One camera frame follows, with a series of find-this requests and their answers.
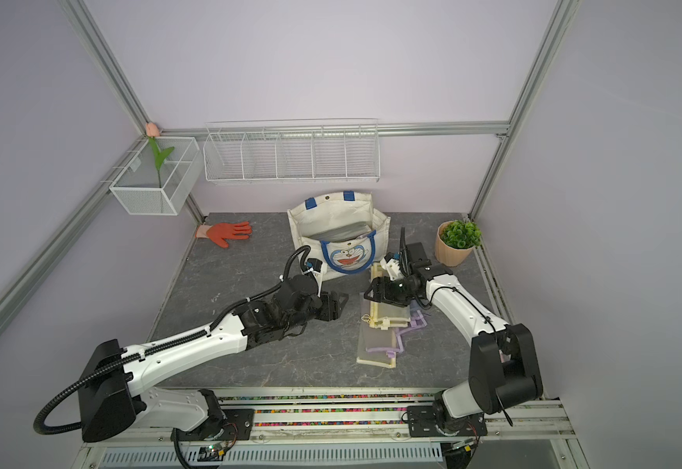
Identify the grey mesh pouch front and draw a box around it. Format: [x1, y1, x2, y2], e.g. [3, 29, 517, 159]
[312, 221, 372, 242]

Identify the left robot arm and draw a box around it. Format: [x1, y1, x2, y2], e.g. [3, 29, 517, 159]
[32, 246, 349, 443]

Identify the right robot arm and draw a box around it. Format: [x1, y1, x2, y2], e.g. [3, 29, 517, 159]
[364, 230, 543, 436]

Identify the purple mesh pouch under pile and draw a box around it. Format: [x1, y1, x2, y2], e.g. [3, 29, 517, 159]
[364, 310, 427, 359]

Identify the yellow mesh pouch bottom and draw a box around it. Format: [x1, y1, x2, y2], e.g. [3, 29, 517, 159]
[357, 322, 400, 369]

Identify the white canvas Doraemon tote bag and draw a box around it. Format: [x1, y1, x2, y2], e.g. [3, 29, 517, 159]
[287, 191, 392, 281]

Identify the green plant in beige pot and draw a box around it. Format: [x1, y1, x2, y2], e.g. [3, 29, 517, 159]
[435, 220, 482, 268]

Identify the red rubber glove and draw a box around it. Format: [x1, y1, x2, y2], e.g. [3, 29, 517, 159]
[196, 222, 252, 249]

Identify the white slotted vent grille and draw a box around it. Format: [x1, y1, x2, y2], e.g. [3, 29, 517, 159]
[98, 443, 445, 468]

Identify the artificial pink tulip flower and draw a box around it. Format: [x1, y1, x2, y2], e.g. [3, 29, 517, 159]
[145, 122, 174, 188]

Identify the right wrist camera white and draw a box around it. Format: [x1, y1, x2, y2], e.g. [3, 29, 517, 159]
[379, 253, 405, 281]

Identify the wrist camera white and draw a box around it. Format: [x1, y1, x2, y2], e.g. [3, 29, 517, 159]
[302, 258, 323, 276]
[379, 253, 405, 281]

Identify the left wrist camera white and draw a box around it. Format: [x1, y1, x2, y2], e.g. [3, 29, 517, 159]
[302, 258, 323, 276]

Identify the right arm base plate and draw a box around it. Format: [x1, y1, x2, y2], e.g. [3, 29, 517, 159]
[401, 403, 487, 438]

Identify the long white wire wall basket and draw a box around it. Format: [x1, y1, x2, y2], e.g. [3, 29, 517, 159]
[204, 118, 381, 184]

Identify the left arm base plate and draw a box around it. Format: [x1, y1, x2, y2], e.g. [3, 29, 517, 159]
[177, 408, 255, 442]

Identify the small white mesh wall basket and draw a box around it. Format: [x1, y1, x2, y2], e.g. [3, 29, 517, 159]
[111, 137, 204, 216]

